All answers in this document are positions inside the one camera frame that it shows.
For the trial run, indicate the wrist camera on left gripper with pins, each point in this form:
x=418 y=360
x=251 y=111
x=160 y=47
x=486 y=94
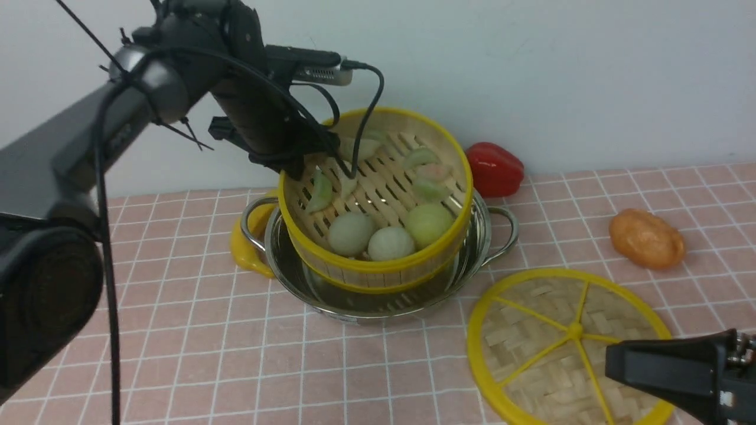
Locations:
x=289 y=64

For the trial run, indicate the white steamed bun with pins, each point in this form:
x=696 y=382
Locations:
x=349 y=234
x=390 y=243

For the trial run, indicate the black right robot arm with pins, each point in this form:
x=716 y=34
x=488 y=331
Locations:
x=743 y=363

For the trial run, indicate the pink dumpling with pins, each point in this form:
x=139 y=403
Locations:
x=433 y=172

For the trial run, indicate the red bell pepper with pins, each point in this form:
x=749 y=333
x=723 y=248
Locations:
x=495 y=171

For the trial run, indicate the pink checkered tablecloth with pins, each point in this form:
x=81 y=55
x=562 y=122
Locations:
x=203 y=342

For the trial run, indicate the yellow-rimmed woven steamer lid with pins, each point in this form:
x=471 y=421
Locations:
x=536 y=345

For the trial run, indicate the green dumpling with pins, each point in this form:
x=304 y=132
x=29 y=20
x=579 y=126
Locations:
x=321 y=194
x=420 y=157
x=430 y=192

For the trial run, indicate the yellow-rimmed bamboo steamer basket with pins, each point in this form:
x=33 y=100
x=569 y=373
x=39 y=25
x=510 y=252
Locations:
x=384 y=192

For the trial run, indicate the yellow-green steamed bun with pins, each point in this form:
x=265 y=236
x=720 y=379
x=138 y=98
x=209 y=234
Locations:
x=426 y=223

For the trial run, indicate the stainless steel pot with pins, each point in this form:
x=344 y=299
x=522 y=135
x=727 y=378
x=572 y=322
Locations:
x=493 y=231

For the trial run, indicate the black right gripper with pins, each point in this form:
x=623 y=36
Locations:
x=692 y=374

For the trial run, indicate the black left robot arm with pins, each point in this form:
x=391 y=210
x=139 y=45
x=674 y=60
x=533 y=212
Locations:
x=56 y=252

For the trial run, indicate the orange bread roll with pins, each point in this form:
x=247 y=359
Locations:
x=646 y=239

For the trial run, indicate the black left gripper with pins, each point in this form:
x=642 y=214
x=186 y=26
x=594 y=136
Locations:
x=276 y=130

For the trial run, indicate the yellow banana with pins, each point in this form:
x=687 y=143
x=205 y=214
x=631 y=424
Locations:
x=247 y=255

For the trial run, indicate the white dumpling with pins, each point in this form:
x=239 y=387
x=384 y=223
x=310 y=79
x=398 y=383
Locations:
x=368 y=147
x=347 y=184

